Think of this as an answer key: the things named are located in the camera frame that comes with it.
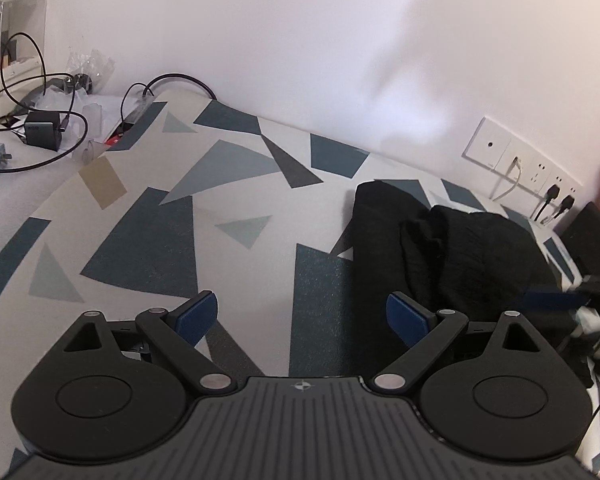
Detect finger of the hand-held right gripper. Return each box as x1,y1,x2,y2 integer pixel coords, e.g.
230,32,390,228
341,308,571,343
524,287,588,313

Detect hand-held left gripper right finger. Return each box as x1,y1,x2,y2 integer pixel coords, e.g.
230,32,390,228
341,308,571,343
372,291,543,395

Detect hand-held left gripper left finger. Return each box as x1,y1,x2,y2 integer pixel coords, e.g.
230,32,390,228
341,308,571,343
62,289,237,395

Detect black knit sweater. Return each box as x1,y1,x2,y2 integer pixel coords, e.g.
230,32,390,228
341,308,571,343
399,204,596,391

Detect geometric patterned bed sheet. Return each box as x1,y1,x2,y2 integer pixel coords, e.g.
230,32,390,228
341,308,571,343
0,94,600,480

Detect black charger block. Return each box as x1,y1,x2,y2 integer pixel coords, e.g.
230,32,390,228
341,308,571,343
24,112,62,153

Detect clear plastic bags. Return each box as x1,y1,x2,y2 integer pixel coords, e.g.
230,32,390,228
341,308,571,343
64,48,116,95

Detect clear acrylic organizer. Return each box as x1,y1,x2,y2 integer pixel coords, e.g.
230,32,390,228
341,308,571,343
0,0,48,80

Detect black plug with cable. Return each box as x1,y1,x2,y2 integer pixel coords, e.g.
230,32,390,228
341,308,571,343
541,195,577,226
530,185,562,222

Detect white plug with cable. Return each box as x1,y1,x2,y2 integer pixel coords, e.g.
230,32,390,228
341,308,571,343
490,157,524,202

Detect white wall socket panel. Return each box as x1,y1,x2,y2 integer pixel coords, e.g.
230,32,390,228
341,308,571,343
462,116,584,213

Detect black looped cable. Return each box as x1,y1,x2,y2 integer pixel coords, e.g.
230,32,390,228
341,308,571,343
120,74,217,133

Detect black charger cable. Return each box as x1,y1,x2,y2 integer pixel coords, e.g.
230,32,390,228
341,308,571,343
0,32,75,133

